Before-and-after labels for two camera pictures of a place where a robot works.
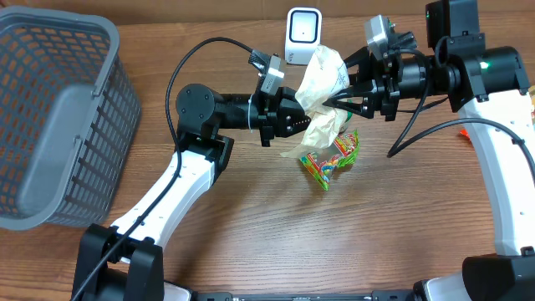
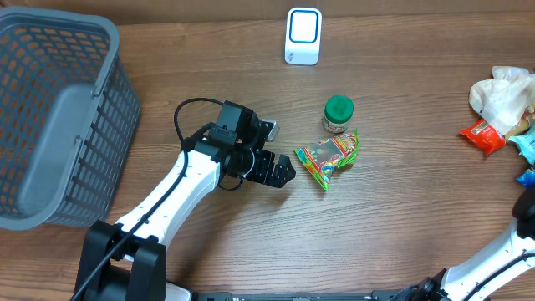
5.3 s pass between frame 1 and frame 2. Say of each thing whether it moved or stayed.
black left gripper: moved
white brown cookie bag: moved
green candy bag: stayed
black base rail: stayed
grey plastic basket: stayed
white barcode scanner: stayed
